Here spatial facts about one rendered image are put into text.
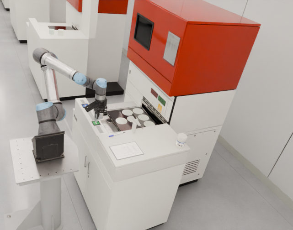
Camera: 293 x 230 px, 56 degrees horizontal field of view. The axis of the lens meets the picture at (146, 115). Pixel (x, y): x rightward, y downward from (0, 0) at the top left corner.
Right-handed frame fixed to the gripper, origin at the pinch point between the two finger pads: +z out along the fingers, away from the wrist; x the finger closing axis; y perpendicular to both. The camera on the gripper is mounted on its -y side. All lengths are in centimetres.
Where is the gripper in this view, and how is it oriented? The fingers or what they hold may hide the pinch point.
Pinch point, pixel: (95, 120)
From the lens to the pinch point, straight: 218.4
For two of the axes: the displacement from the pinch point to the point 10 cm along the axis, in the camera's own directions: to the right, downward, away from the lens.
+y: 8.7, -1.3, 4.8
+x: -4.7, -5.4, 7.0
